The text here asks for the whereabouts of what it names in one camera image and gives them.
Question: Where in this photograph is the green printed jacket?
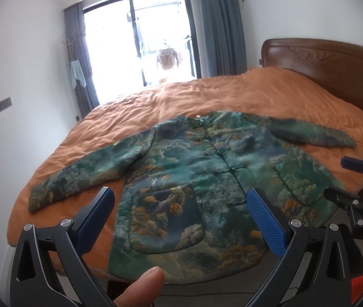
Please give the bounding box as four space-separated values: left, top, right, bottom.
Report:
29 111 358 286

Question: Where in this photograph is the wooden headboard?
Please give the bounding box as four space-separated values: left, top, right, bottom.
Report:
261 38 363 122

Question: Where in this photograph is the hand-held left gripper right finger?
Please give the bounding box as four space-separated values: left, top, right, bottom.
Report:
246 188 352 307

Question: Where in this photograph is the light blue cloth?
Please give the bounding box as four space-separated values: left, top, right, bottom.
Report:
70 60 86 88

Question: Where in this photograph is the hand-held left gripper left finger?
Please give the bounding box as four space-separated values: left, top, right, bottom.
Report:
10 186 116 307

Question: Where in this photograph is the hanging beige garment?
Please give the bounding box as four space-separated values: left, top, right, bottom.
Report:
156 47 182 71

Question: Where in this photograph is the grey curtain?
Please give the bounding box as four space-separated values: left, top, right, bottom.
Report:
64 3 100 112
195 0 246 79

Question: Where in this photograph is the orange bed quilt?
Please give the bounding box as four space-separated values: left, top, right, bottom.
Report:
7 67 363 279

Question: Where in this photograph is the person's left hand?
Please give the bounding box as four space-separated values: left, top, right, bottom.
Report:
114 267 166 307

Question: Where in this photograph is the wooden coat rack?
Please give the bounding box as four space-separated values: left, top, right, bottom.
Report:
61 37 80 90

